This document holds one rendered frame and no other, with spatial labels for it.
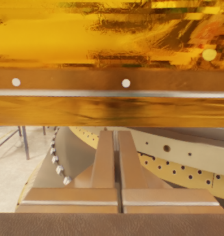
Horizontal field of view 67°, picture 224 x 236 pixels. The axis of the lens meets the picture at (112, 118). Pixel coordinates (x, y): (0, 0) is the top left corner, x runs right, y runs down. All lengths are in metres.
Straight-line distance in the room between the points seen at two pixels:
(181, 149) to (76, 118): 0.20
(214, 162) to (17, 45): 0.35
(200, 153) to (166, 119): 0.10
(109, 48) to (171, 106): 0.12
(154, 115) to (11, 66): 0.21
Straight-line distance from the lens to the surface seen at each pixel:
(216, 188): 0.41
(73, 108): 0.26
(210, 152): 0.34
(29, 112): 0.28
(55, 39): 0.24
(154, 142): 0.36
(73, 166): 0.61
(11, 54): 0.27
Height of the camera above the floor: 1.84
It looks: 16 degrees down
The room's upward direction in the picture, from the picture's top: 1 degrees clockwise
